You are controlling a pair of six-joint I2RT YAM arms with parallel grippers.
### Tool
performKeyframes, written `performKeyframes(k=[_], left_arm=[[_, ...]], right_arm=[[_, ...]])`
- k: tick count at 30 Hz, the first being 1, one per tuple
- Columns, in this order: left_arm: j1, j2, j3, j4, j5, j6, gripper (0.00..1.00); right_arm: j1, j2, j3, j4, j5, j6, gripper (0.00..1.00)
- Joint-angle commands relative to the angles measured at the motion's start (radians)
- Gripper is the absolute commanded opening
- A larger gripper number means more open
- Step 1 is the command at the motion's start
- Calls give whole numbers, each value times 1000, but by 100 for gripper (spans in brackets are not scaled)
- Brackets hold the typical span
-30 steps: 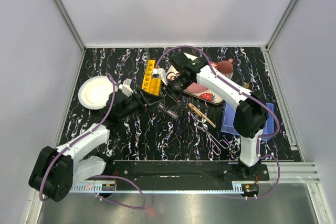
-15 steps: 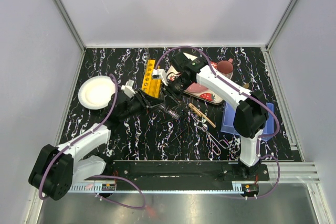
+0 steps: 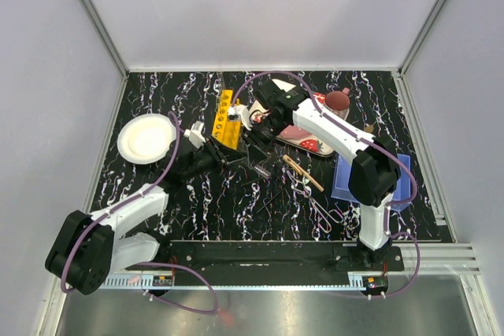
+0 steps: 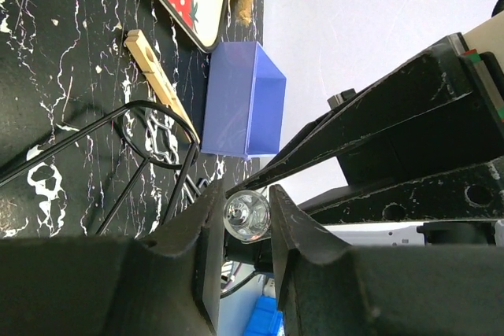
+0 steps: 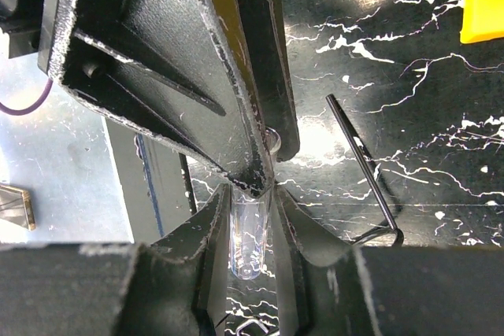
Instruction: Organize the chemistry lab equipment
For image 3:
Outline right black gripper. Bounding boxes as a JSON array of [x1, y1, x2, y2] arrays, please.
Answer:
[[239, 115, 288, 170]]

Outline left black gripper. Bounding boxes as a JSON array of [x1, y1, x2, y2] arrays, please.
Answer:
[[182, 136, 248, 182]]

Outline glass test tube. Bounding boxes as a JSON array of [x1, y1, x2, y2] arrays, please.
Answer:
[[251, 161, 272, 179]]

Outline wooden test tube clamp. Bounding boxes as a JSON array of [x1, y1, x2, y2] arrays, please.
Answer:
[[282, 154, 324, 192]]

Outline pink patterned mug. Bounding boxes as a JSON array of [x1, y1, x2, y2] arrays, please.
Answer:
[[324, 88, 350, 120]]

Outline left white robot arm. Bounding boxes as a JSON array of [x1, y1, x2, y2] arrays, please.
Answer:
[[45, 138, 248, 295]]

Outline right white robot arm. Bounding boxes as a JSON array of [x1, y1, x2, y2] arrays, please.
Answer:
[[228, 79, 401, 271]]

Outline yellow test tube rack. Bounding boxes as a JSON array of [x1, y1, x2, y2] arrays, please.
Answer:
[[212, 90, 241, 150]]

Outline pink polka dot plate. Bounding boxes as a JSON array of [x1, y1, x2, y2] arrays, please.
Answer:
[[277, 125, 311, 142]]

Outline strawberry pattern tray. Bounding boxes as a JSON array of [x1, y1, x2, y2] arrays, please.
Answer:
[[249, 92, 335, 157]]

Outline white paper plate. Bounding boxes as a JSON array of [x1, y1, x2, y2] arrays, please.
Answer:
[[117, 113, 176, 165]]

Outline blue plastic box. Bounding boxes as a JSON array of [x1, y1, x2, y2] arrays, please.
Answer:
[[331, 149, 411, 212]]

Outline metal crucible tongs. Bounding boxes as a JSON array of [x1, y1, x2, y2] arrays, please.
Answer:
[[285, 169, 343, 241]]

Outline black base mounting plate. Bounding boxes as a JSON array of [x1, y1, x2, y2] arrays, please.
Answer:
[[169, 241, 405, 288]]

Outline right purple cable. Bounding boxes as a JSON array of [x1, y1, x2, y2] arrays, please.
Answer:
[[232, 71, 421, 300]]

